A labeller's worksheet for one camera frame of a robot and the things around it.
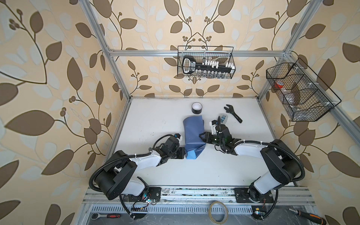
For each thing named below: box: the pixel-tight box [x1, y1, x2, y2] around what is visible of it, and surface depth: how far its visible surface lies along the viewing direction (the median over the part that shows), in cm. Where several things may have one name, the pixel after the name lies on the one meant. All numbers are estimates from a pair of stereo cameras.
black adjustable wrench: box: [224, 104, 243, 124], surface depth 113 cm
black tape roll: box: [191, 101, 203, 115], surface depth 114 cm
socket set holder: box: [182, 55, 236, 75], surface depth 86 cm
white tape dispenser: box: [219, 112, 229, 125], surface depth 104 cm
